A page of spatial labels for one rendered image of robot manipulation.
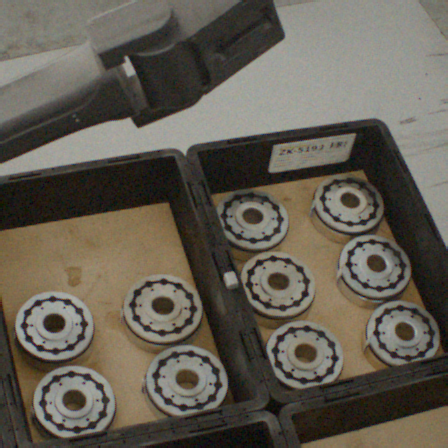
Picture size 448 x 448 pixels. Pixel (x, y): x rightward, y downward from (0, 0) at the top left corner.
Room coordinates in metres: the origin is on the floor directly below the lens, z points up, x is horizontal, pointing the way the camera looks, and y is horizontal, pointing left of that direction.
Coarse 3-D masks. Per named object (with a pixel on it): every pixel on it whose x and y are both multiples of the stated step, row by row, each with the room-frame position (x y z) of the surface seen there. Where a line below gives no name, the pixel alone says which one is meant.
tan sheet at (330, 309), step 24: (288, 192) 0.94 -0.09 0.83; (312, 192) 0.95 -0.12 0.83; (288, 216) 0.90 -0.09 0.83; (288, 240) 0.86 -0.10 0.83; (312, 240) 0.87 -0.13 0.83; (240, 264) 0.81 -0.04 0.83; (312, 264) 0.83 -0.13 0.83; (336, 288) 0.80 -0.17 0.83; (408, 288) 0.82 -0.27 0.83; (312, 312) 0.75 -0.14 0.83; (336, 312) 0.76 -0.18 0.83; (360, 312) 0.76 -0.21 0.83; (264, 336) 0.70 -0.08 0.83; (336, 336) 0.72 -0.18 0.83; (360, 336) 0.73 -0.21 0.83; (360, 360) 0.69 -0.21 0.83
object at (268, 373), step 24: (360, 120) 1.02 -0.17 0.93; (216, 144) 0.92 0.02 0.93; (240, 144) 0.93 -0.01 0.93; (192, 168) 0.87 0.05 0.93; (408, 168) 0.95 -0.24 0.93; (216, 216) 0.80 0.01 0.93; (216, 240) 0.77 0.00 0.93; (432, 240) 0.83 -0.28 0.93; (240, 288) 0.70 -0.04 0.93; (264, 360) 0.61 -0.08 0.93; (432, 360) 0.65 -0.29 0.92; (336, 384) 0.59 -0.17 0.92; (360, 384) 0.60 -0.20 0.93
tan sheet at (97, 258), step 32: (64, 224) 0.82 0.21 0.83; (96, 224) 0.83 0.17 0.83; (128, 224) 0.84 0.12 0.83; (160, 224) 0.85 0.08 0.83; (0, 256) 0.74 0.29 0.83; (32, 256) 0.76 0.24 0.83; (64, 256) 0.77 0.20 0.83; (96, 256) 0.78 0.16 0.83; (128, 256) 0.79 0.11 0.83; (160, 256) 0.79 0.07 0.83; (0, 288) 0.69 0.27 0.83; (32, 288) 0.71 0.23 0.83; (64, 288) 0.72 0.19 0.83; (96, 288) 0.73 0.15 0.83; (128, 288) 0.73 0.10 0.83; (96, 320) 0.68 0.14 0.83; (96, 352) 0.63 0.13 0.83; (128, 352) 0.64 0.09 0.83; (32, 384) 0.56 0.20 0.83; (128, 384) 0.59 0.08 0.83; (192, 384) 0.61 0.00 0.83; (128, 416) 0.55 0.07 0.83
